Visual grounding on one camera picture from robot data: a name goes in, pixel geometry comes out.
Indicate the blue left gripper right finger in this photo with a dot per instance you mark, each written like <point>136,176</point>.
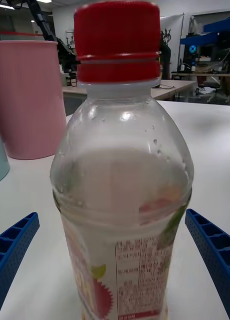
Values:
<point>217,250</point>

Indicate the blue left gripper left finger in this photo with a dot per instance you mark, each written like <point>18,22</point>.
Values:
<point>12,250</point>

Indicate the clear bottle with red cap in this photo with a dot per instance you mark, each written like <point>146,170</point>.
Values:
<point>119,175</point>

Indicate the pink plastic bin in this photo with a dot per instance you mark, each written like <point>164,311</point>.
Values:
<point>27,100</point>

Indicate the office chair with star base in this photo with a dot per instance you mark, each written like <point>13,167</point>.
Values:
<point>214,91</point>

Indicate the pale wooden desk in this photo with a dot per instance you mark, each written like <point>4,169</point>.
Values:
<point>179,87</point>

